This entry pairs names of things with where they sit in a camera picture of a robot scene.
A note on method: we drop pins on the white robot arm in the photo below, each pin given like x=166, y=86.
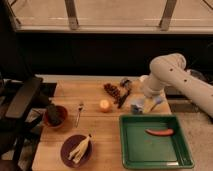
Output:
x=170, y=70

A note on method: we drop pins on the green plastic tray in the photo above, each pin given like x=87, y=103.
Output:
x=141, y=150

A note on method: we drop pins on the metal bowl on side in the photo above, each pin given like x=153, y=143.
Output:
x=196, y=74

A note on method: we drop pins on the peeled banana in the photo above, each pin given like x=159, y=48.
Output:
x=76, y=154

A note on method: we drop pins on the small grey metal object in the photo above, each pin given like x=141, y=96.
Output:
x=125, y=82

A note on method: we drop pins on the red bowl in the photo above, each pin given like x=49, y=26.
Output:
x=63, y=116

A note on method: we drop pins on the dark eraser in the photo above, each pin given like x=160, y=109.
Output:
x=53, y=114

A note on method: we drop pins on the orange fruit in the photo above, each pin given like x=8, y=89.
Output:
x=105, y=106

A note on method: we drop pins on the purple plate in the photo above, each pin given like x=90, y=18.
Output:
x=70, y=144

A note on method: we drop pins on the red sausage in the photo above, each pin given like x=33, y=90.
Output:
x=166, y=132

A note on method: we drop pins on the black chair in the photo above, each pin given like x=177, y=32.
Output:
x=21, y=98

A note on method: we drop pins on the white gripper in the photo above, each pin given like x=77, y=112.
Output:
x=151, y=87

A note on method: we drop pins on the dark grape bunch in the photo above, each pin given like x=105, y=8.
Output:
x=112, y=90

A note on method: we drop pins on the metal fork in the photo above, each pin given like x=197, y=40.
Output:
x=80, y=108

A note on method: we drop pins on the blue white cloth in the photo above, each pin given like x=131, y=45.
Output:
x=141, y=105

